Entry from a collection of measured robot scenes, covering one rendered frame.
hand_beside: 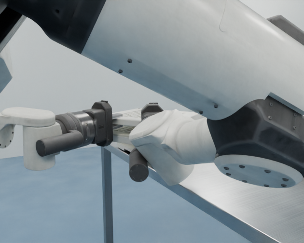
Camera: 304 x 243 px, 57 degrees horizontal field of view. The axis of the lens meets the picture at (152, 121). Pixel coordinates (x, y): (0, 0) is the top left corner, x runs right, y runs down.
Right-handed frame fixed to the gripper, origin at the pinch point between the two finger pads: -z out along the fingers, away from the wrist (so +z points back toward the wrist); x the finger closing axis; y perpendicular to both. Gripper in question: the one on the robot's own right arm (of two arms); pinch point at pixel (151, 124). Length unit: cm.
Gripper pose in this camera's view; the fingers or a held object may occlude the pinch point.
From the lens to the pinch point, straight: 74.1
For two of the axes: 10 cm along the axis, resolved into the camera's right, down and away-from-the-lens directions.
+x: 0.1, 9.8, 1.8
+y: 10.0, -0.3, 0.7
